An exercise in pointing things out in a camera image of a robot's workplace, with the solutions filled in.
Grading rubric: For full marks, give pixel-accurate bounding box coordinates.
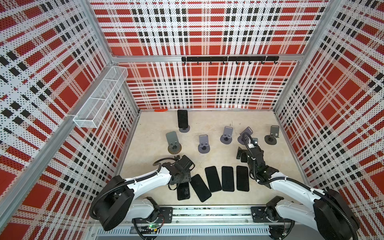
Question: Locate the grey centre phone stand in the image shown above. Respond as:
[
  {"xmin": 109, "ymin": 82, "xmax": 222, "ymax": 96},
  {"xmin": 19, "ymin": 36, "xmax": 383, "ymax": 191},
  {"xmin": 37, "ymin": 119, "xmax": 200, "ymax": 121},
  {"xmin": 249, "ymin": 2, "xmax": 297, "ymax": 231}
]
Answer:
[{"xmin": 198, "ymin": 135, "xmax": 211, "ymax": 154}]

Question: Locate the wooden-base phone stand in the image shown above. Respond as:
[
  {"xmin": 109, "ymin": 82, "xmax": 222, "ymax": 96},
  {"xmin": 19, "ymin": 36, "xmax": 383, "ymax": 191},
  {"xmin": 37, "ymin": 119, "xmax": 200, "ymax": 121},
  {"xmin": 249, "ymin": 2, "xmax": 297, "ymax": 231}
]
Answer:
[{"xmin": 166, "ymin": 131, "xmax": 182, "ymax": 155}]

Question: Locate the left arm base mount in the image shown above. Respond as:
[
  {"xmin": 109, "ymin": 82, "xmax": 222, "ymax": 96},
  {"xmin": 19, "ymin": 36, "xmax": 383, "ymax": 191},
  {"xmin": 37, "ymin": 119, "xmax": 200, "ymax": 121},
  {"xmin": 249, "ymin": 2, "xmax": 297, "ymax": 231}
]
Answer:
[{"xmin": 129, "ymin": 197, "xmax": 174, "ymax": 240}]

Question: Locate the white wire mesh basket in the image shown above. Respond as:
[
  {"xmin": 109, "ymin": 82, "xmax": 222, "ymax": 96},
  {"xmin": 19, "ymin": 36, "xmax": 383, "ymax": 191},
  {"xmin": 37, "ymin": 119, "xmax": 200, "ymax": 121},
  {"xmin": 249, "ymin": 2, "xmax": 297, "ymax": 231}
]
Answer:
[{"xmin": 74, "ymin": 66, "xmax": 128, "ymax": 129}]

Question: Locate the black phone with pink edge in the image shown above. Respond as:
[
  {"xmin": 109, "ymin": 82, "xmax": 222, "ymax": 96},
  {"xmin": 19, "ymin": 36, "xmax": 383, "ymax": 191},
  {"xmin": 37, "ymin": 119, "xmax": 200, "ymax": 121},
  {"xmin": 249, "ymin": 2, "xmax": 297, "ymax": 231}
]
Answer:
[{"xmin": 222, "ymin": 166, "xmax": 235, "ymax": 192}]

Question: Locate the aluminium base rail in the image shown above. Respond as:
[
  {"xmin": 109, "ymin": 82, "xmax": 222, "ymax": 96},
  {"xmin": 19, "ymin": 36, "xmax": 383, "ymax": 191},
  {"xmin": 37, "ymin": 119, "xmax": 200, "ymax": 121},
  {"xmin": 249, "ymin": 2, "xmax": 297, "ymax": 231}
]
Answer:
[{"xmin": 85, "ymin": 205, "xmax": 324, "ymax": 240}]

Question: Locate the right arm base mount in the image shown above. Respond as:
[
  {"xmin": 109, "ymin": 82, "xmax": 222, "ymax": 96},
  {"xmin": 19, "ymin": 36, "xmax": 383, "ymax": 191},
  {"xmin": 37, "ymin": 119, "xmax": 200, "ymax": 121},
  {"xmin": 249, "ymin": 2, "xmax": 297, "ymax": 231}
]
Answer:
[{"xmin": 251, "ymin": 196, "xmax": 296, "ymax": 240}]

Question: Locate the grey stand at back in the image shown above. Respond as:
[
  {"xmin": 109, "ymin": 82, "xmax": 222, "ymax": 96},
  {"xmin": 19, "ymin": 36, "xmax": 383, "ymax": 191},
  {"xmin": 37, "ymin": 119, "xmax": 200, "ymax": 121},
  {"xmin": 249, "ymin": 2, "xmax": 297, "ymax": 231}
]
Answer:
[{"xmin": 179, "ymin": 126, "xmax": 190, "ymax": 133}]

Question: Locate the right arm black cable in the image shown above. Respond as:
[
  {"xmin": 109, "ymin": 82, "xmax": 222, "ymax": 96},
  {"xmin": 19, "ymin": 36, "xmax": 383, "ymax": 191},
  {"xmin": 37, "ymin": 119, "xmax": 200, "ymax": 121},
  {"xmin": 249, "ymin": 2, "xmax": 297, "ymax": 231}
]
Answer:
[{"xmin": 241, "ymin": 131, "xmax": 359, "ymax": 240}]

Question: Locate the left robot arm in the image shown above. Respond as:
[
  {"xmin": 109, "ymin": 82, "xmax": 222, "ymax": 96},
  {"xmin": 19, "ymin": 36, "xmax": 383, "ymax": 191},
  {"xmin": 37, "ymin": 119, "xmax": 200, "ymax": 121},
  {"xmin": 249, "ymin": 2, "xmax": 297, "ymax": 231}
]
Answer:
[{"xmin": 89, "ymin": 155, "xmax": 195, "ymax": 231}]

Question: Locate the black phone with white sticker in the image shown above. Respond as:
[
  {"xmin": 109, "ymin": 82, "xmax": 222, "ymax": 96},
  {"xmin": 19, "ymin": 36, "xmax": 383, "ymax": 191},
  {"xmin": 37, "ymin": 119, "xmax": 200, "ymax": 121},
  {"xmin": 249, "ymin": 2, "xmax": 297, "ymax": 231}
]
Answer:
[{"xmin": 191, "ymin": 174, "xmax": 212, "ymax": 203}]

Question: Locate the grey stand of blue phone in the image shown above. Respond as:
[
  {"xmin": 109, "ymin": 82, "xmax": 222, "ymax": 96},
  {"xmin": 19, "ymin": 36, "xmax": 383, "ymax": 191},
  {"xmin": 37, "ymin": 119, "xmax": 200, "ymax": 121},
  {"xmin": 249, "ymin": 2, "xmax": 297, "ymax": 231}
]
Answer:
[{"xmin": 238, "ymin": 127, "xmax": 254, "ymax": 146}]

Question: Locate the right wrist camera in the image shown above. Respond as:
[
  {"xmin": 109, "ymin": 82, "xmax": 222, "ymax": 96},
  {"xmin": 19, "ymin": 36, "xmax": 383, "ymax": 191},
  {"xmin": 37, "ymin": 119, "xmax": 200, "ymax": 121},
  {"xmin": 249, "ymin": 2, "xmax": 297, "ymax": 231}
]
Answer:
[{"xmin": 249, "ymin": 138, "xmax": 258, "ymax": 146}]

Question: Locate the dark grey far-right phone stand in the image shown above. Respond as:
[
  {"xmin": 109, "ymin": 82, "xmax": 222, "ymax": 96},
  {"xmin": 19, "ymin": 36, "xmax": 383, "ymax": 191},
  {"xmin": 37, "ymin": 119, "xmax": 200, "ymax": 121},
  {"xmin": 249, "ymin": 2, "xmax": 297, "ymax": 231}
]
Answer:
[{"xmin": 265, "ymin": 126, "xmax": 280, "ymax": 145}]

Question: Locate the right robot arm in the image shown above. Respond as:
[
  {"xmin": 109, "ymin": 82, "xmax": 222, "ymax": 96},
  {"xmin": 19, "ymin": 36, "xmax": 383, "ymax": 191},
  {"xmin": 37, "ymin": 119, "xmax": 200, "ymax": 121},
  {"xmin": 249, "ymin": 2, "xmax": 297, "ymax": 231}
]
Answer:
[{"xmin": 237, "ymin": 137, "xmax": 360, "ymax": 240}]

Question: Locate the black hook rail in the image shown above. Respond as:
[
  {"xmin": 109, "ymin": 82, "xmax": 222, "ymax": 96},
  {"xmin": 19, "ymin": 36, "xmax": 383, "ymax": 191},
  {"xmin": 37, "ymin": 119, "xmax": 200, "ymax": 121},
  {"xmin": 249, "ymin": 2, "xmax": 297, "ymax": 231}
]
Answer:
[{"xmin": 181, "ymin": 56, "xmax": 280, "ymax": 63}]

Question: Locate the blue-edged phone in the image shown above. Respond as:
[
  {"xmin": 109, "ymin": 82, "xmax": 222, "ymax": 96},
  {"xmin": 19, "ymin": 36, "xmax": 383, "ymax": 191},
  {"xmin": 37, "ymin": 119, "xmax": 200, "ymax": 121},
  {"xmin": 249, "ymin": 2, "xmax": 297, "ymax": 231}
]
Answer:
[{"xmin": 205, "ymin": 166, "xmax": 222, "ymax": 193}]

